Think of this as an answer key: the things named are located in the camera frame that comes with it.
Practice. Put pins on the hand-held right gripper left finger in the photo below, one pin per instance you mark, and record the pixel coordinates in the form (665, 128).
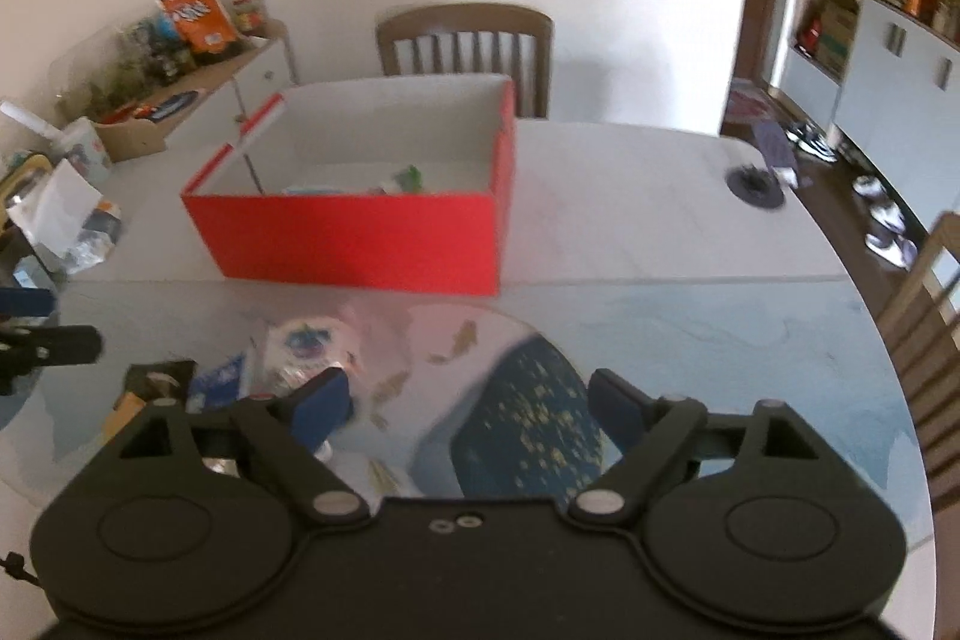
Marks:
(324, 398)

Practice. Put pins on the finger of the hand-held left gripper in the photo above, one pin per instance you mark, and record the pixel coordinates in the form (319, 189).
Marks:
(26, 302)
(60, 346)

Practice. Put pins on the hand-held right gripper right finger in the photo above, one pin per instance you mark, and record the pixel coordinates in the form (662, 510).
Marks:
(613, 401)

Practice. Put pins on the clear bread packet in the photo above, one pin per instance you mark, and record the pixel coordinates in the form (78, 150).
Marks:
(307, 347)

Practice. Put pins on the blue white snack packet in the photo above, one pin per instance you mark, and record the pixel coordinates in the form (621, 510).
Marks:
(217, 385)

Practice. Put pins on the red cardboard box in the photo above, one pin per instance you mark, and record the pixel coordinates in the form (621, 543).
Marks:
(352, 235)

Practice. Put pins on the white marble desktop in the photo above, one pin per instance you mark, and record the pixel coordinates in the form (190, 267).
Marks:
(637, 212)

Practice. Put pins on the clear plastic bottle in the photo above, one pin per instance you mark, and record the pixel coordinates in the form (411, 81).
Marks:
(94, 235)

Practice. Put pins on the small dark packet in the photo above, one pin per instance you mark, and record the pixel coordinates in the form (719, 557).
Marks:
(154, 385)

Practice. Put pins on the white paper sheet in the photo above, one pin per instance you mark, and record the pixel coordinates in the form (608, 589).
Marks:
(56, 205)

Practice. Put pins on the printed clear table mat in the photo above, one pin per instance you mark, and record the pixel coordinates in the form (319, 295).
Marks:
(750, 347)

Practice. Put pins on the white printed tissue box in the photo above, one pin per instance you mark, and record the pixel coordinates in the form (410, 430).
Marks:
(84, 145)

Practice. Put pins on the green item in box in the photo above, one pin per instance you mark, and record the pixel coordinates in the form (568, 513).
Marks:
(409, 178)

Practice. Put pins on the black phone stand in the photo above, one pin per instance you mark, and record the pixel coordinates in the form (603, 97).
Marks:
(756, 186)

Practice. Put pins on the white sideboard cabinet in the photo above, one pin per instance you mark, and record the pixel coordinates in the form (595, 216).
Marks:
(247, 78)

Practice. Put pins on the light wooden chair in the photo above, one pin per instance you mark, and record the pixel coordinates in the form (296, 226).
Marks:
(926, 340)

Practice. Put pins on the pair of light shoes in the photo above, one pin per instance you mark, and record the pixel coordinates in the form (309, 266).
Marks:
(889, 227)

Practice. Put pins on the orange snack bag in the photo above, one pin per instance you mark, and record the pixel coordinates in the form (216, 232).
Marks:
(196, 16)

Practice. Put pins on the red lid jar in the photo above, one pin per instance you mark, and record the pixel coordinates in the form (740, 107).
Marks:
(247, 14)

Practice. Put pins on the brown wooden chair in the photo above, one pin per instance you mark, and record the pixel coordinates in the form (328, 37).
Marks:
(465, 51)

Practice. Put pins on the white wall cabinet unit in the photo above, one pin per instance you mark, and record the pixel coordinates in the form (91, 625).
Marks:
(885, 48)

